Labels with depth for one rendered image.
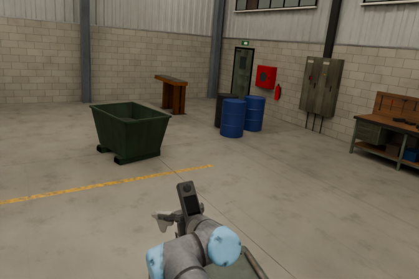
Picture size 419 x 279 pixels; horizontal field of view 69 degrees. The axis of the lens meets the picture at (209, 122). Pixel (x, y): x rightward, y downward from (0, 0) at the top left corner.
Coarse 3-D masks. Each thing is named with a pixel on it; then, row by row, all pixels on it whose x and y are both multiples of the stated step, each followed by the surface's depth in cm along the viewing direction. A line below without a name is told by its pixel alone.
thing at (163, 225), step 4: (152, 212) 91; (156, 212) 88; (160, 212) 88; (164, 212) 87; (168, 212) 86; (152, 216) 90; (156, 216) 87; (160, 220) 88; (164, 220) 87; (160, 224) 88; (164, 224) 87; (168, 224) 86; (172, 224) 85; (160, 228) 88; (164, 228) 87; (164, 232) 87
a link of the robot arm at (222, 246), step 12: (204, 228) 67; (216, 228) 65; (228, 228) 67; (204, 240) 64; (216, 240) 62; (228, 240) 63; (216, 252) 62; (228, 252) 63; (216, 264) 62; (228, 264) 63
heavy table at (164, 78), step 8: (168, 80) 924; (176, 80) 911; (168, 88) 981; (176, 88) 895; (184, 88) 909; (168, 96) 985; (176, 96) 902; (184, 96) 916; (168, 104) 989; (176, 104) 909; (184, 104) 923; (176, 112) 916; (184, 112) 931
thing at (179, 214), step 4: (176, 212) 84; (180, 212) 83; (176, 216) 82; (180, 216) 81; (196, 216) 76; (176, 220) 83; (180, 220) 82; (184, 220) 81; (188, 220) 77; (180, 224) 81; (184, 224) 81; (188, 224) 75; (180, 228) 81; (184, 228) 81; (176, 232) 85; (180, 232) 81; (184, 232) 81; (176, 236) 85; (180, 236) 81
